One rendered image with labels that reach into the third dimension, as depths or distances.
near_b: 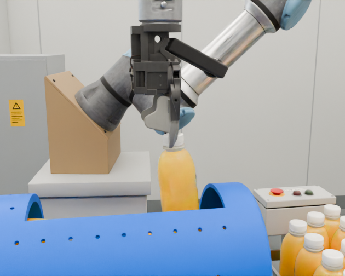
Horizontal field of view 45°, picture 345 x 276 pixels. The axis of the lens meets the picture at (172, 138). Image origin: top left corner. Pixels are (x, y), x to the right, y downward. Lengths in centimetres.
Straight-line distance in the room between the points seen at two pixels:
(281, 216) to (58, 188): 59
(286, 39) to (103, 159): 275
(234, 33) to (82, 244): 66
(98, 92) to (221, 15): 250
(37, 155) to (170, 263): 176
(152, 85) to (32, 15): 296
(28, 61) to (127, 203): 135
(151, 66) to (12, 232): 35
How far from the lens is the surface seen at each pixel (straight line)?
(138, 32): 71
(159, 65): 70
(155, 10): 70
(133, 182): 110
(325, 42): 382
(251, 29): 110
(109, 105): 115
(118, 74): 115
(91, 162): 116
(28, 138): 237
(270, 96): 369
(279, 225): 117
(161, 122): 71
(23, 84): 233
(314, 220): 104
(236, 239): 72
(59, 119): 116
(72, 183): 112
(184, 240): 70
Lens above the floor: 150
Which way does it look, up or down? 13 degrees down
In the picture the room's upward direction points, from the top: straight up
